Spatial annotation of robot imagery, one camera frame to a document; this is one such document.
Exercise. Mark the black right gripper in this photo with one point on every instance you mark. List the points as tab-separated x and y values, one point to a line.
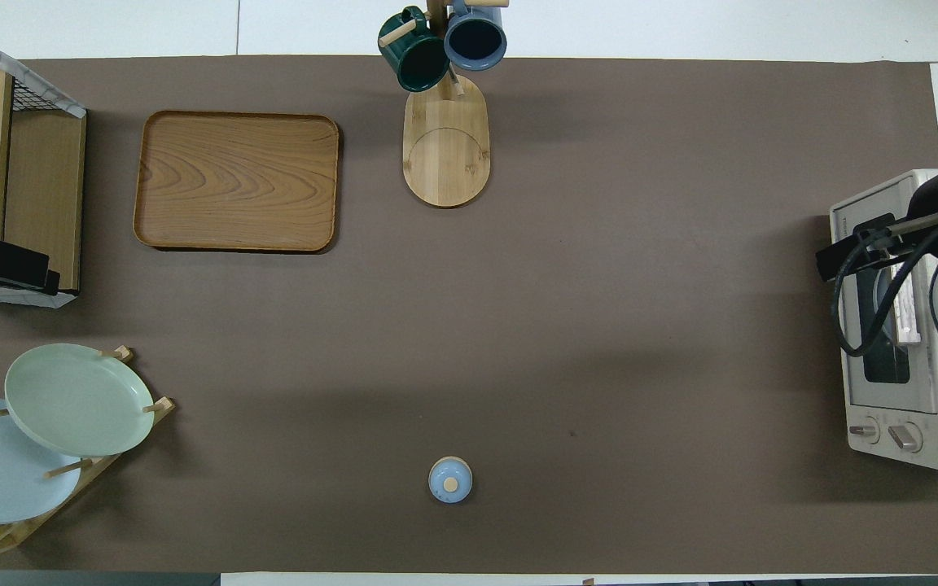
935	195

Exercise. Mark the glass oven door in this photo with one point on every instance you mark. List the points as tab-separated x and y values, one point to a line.
852	391

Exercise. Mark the silver oven knob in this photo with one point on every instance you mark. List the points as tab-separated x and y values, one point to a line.
905	438
864	430

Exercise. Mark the white toaster oven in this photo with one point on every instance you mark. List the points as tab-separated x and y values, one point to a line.
937	452

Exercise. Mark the pale green plate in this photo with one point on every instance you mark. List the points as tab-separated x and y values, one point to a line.
78	399

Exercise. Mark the wooden plate rack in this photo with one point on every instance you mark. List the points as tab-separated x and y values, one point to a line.
111	465

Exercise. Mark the wooden serving tray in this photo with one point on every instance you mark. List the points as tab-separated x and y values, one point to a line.
233	183

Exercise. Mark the brown table mat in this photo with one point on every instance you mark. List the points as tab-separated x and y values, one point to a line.
599	325

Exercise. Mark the wooden mug tree stand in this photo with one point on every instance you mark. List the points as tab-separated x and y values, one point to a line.
444	155

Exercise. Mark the blue mug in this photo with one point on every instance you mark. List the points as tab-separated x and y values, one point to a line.
475	37

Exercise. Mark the dark green mug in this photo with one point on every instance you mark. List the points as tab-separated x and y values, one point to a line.
416	61

